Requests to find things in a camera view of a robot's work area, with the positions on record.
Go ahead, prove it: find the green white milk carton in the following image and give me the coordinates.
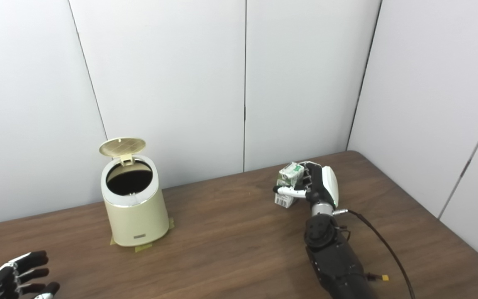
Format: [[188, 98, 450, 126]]
[[275, 162, 305, 208]]

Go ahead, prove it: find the cream-colored round bin lid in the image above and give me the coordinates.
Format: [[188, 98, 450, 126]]
[[99, 137, 146, 167]]

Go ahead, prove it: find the cream-colored bin body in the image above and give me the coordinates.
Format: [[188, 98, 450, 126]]
[[100, 154, 170, 247]]

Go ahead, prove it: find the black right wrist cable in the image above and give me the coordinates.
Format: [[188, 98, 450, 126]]
[[332, 209, 416, 299]]

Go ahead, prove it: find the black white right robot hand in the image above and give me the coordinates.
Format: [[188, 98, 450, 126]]
[[273, 161, 340, 207]]

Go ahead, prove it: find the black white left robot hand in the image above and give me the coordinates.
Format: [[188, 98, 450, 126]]
[[0, 250, 60, 299]]

